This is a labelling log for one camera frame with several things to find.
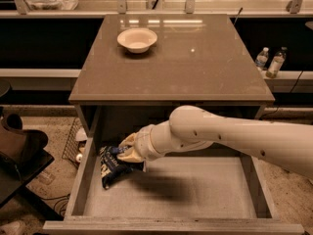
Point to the white bowl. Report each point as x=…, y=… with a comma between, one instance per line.
x=137, y=40

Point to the clear water bottle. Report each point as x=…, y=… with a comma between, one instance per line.
x=277, y=62
x=262, y=58

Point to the open grey top drawer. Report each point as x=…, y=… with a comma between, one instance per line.
x=217, y=191

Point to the clear water bottle left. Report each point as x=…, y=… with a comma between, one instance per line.
x=262, y=58

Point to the dark brown chair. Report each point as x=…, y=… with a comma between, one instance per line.
x=22, y=156

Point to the grey cabinet with counter top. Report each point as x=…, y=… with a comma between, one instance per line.
x=197, y=59

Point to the blue chip bag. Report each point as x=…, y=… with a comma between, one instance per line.
x=112, y=167

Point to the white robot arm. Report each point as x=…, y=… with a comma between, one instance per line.
x=189, y=128

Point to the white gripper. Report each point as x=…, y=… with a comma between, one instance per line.
x=143, y=143

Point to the clear water bottle right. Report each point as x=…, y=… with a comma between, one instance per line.
x=277, y=62

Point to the wire mesh basket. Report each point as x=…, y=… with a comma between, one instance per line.
x=72, y=145

